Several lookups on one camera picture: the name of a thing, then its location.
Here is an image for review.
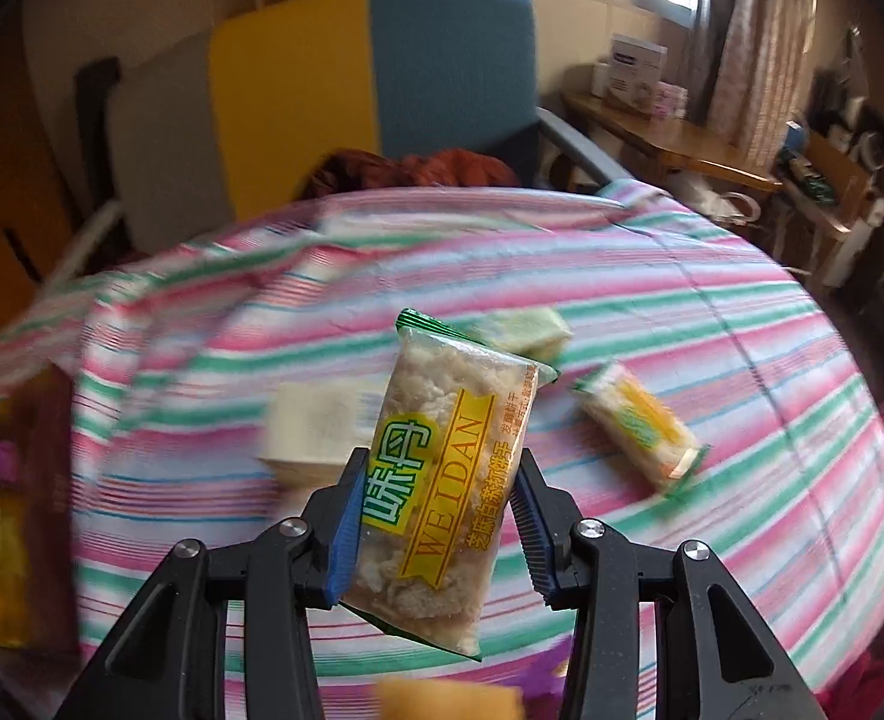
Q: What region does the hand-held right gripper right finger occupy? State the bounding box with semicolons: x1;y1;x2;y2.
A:
513;450;825;720

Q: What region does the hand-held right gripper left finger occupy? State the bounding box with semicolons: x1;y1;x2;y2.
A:
55;446;374;720

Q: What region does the green yellow cracker packet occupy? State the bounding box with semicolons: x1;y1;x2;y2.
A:
340;307;561;663
569;360;711;500

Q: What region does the gold lined gift box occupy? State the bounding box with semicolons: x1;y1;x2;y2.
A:
0;358;84;655

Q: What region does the cream snack packet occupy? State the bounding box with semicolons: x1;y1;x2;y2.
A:
256;379;392;493

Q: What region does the orange cake packet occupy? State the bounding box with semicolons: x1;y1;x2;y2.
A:
376;678;527;720

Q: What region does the pale green snack packet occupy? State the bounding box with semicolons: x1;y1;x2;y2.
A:
472;307;575;365

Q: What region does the striped pink green cloth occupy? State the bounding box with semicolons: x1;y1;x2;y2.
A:
0;180;884;720

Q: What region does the dark red cloth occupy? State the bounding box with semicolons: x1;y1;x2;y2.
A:
310;148;523;200

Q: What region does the white mug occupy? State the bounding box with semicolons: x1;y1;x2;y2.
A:
710;190;762;225

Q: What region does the wooden side table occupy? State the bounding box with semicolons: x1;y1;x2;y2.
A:
560;90;785;197

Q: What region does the grey yellow blue sofa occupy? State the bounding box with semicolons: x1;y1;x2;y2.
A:
59;0;617;278

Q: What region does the small pink box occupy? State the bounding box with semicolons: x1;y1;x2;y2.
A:
652;82;690;120

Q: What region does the cluttered wooden shelf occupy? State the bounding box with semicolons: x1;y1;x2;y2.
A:
775;26;884;295

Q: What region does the black rolled mat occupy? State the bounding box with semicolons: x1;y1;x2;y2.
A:
74;58;125;205

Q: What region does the white cardboard box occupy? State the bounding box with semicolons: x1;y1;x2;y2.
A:
607;34;670;110

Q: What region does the patterned window curtain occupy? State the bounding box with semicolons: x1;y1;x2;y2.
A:
700;0;818;140

